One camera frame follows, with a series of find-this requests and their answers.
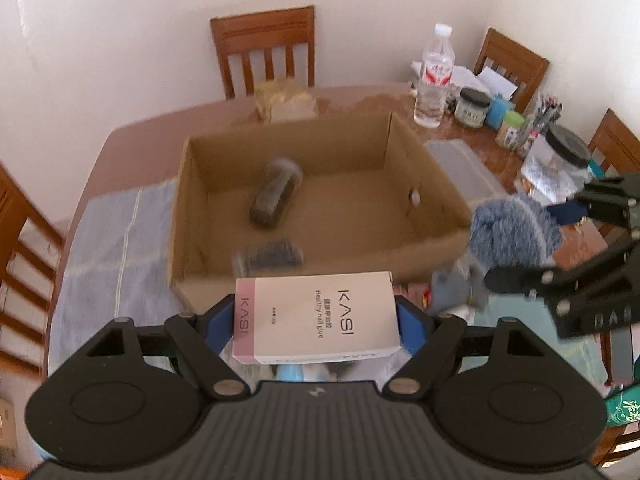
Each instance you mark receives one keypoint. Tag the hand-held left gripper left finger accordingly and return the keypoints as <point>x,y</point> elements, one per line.
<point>220,321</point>

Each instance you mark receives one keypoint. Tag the small black-lid glass jar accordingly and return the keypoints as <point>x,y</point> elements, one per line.
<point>472,107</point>

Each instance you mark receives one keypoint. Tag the clear box of pastries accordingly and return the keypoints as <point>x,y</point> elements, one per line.
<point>285,100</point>

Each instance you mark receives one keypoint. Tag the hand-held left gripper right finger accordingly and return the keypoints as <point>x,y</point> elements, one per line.
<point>408,325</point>

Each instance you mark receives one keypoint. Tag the pile of white papers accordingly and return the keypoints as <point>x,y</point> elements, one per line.
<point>492,80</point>

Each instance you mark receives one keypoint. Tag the white and pink carton box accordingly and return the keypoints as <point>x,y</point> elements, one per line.
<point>320,316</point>

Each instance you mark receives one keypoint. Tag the large clear black-lid jar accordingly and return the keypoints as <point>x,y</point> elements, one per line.
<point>555,165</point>

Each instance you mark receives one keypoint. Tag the blue container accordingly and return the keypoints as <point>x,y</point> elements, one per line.
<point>499,110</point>

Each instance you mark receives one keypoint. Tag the wooden chair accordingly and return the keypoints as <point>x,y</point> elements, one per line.
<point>617,132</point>
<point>260,32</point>
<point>515,60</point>
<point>15,220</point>

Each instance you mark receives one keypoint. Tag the grey plush toy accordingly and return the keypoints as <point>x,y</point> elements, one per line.
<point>455,287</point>

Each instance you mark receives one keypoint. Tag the clear plastic water bottle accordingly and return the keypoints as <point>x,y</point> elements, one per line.
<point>434,85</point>

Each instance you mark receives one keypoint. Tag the blue grey knitted plush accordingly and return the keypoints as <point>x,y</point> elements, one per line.
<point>510,230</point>

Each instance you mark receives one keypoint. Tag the green-lid jar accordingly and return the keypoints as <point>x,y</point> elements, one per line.
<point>509,130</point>

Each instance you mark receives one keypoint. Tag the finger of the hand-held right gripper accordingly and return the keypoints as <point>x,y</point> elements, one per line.
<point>515,280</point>
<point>565,212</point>

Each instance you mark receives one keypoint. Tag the pen holder with pens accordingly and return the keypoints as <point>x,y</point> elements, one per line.
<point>542,122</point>

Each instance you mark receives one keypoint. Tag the blue checked tablecloth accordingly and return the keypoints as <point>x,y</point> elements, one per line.
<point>110,260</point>

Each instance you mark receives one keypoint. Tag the teal cloth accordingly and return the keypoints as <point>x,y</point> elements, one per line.
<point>515,312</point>

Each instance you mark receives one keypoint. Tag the dark glass jar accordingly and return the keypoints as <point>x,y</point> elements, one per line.
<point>272,256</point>
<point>275,192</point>

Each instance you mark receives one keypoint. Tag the cardboard box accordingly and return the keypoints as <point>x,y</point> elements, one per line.
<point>350,200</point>

